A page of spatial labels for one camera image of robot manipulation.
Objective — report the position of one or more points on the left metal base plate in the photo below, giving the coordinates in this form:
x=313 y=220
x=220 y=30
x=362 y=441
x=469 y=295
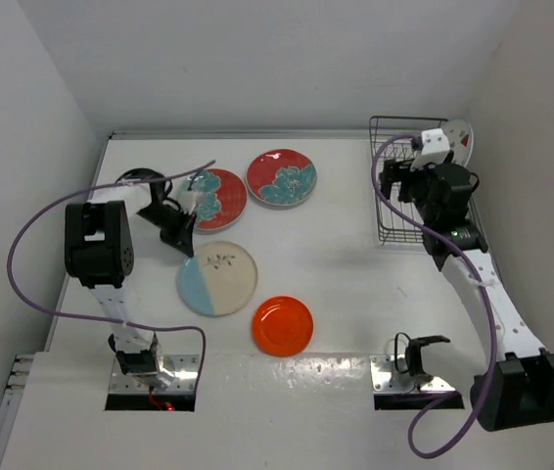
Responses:
x=176 y=374

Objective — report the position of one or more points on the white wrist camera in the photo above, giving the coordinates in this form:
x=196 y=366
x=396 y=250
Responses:
x=189 y=200
x=432 y=146

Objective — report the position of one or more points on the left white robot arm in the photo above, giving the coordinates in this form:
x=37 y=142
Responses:
x=99 y=254

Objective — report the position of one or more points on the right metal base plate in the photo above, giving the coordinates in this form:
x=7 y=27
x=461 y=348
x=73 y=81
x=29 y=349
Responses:
x=388 y=379

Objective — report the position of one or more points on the white watermelon pattern plate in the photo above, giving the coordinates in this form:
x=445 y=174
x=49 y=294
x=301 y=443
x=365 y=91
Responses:
x=460 y=135

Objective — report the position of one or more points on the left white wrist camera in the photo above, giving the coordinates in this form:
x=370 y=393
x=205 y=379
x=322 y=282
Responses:
x=189 y=200

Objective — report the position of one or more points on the small orange plate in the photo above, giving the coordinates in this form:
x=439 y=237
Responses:
x=282 y=326

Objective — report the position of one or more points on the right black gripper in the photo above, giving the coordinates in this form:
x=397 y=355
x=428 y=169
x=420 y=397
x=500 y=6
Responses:
x=395 y=171

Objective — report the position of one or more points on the beige blue branch plate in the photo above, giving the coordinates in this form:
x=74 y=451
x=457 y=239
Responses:
x=218 y=280

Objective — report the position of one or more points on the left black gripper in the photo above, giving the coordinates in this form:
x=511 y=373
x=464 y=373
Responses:
x=181 y=238

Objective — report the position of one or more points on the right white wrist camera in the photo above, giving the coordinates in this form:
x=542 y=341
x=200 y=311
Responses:
x=432 y=146

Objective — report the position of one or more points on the small black plate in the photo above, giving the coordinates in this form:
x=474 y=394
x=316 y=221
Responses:
x=141 y=175

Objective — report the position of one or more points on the metal base plate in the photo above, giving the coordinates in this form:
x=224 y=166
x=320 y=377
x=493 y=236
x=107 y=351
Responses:
x=176 y=374
x=388 y=379

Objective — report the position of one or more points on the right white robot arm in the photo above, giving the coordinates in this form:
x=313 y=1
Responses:
x=513 y=384

